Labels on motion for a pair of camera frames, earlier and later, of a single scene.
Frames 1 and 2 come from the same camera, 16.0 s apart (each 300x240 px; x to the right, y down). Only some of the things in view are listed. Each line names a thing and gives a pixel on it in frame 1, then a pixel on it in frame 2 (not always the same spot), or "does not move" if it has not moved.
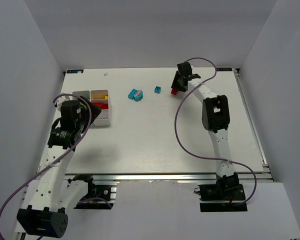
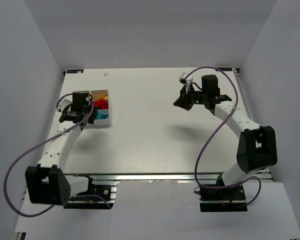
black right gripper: x=177 y=81 -> x=187 y=97
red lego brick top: x=174 y=91 -> x=101 y=104
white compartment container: x=101 y=98 does not move
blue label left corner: x=74 y=71 does not move
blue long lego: x=131 y=95 -> x=102 y=114
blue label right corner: x=224 y=69 does not move
